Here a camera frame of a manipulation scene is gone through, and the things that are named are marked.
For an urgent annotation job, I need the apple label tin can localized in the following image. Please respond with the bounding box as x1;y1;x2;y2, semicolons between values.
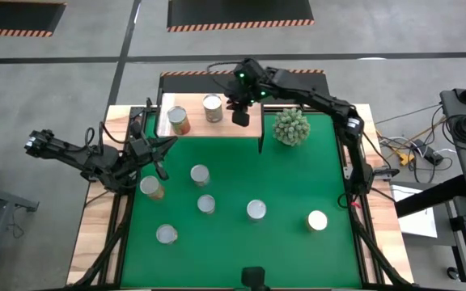
167;105;192;137

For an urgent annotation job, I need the peaches label tin can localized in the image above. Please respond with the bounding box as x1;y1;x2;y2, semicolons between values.
189;163;211;188

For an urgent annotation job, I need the black table-level camera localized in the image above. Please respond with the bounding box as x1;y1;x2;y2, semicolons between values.
240;265;266;291

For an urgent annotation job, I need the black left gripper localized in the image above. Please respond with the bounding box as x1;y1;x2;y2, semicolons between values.
129;120;179;182

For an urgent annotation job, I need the silver tin can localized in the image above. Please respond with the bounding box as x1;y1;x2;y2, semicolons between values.
155;223;179;246

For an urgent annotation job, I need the black power strip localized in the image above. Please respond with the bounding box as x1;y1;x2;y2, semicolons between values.
412;138;445;166

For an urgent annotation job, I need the blue label tin can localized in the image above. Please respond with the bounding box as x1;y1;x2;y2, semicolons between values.
306;209;329;233

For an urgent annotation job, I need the wooden shelf with black legs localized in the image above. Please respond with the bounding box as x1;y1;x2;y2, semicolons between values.
154;91;267;155

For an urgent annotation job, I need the white paper sheet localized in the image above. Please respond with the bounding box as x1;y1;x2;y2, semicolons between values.
390;184;438;238

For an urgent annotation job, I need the berries label tin can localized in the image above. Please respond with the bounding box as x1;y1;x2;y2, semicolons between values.
197;194;217;215

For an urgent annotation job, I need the black hazard-striped floor mat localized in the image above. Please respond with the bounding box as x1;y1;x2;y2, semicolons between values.
167;0;316;33
159;69;333;105
0;0;67;38

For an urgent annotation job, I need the yellow label tin can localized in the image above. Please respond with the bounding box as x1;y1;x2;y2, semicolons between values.
201;93;224;124

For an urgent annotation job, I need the artificial potted succulent plant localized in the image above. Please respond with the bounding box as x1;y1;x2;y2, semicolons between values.
272;107;311;147

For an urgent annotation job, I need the green table mat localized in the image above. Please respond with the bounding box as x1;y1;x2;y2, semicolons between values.
120;112;362;289

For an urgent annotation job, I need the orange label tin can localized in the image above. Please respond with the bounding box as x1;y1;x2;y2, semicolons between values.
139;175;166;201

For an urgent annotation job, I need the black aluminium rig frame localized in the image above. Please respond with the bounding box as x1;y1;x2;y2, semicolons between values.
66;96;416;291

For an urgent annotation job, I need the black metal beam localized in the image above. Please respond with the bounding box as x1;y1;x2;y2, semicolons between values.
394;173;466;218

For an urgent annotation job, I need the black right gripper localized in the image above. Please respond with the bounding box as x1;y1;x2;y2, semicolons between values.
224;58;269;127

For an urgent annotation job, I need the yellow plug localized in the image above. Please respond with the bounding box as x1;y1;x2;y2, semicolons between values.
394;147;417;167

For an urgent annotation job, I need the green label tin can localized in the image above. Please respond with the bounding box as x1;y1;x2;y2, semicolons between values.
246;199;268;223

